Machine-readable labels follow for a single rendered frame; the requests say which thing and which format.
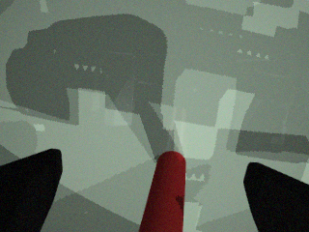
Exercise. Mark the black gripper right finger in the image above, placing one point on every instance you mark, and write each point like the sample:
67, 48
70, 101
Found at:
277, 202

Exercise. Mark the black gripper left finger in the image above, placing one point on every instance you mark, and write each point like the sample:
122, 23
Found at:
27, 190

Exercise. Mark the red peg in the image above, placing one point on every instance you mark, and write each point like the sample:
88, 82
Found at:
165, 203

